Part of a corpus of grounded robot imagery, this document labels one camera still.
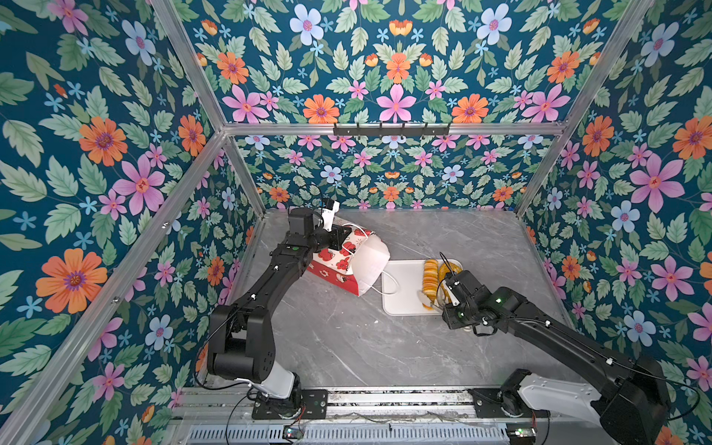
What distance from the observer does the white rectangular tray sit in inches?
36.4

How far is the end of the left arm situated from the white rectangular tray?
0.95 ft

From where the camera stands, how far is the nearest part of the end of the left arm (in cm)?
74
